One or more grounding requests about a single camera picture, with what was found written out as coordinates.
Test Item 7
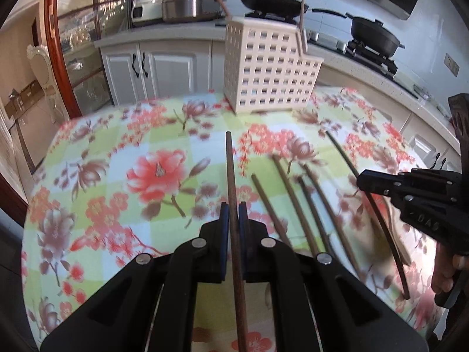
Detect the person's right hand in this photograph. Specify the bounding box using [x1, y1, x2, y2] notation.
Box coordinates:
[431, 243, 468, 294]

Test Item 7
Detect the dark chopstick on table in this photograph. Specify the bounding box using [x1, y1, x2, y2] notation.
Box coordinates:
[297, 176, 336, 258]
[272, 154, 320, 257]
[301, 164, 365, 282]
[251, 174, 292, 247]

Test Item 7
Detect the floral plastic tablecloth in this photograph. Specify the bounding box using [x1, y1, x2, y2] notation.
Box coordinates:
[21, 87, 442, 343]

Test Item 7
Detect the dark brown wooden chopstick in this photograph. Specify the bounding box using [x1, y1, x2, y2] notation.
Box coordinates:
[225, 131, 248, 351]

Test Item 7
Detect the black wok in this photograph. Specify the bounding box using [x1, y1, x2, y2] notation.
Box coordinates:
[241, 0, 301, 19]

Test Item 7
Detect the cream perforated utensil holder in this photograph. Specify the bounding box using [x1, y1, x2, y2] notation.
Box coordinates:
[223, 17, 324, 114]

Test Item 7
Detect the black lidded pan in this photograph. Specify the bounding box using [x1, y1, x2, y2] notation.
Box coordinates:
[309, 8, 405, 58]

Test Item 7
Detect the stainless steel cooker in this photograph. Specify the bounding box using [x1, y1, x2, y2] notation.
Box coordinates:
[162, 0, 222, 23]

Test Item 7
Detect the black gas stove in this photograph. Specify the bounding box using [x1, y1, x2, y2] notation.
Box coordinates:
[305, 7, 417, 96]

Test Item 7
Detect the red wooden door frame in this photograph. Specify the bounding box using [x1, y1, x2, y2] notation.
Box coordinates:
[44, 0, 82, 119]

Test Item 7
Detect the long dark chopstick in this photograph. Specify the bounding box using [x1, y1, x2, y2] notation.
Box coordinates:
[326, 131, 410, 300]

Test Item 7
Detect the white rice cooker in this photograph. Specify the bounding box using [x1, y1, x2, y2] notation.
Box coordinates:
[131, 0, 163, 26]

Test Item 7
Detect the beige wall switch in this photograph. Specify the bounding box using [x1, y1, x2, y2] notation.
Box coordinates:
[443, 53, 459, 77]

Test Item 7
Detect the white lower cabinet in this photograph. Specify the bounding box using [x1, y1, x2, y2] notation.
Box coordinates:
[95, 21, 226, 106]

